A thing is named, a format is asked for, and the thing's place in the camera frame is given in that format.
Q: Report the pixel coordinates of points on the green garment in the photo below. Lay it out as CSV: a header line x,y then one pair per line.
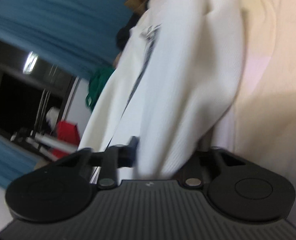
x,y
99,87

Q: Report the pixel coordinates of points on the white striped knit garment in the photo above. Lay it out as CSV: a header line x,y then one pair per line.
x,y
175,80

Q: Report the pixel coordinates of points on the red garment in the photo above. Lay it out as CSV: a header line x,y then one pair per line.
x,y
66,135

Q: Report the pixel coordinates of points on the garment steamer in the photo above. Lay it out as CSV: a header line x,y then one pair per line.
x,y
53,140

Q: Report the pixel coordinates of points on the pastel bed blanket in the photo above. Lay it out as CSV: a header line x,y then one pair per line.
x,y
275,80

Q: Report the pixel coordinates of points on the blue curtain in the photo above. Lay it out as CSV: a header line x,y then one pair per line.
x,y
50,20
5,152

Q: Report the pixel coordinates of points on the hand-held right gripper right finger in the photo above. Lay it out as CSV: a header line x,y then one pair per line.
x,y
220,155

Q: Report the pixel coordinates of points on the dark framed window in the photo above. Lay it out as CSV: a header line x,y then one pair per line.
x,y
15,100

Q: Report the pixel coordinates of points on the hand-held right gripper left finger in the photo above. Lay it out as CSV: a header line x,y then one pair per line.
x,y
135,152

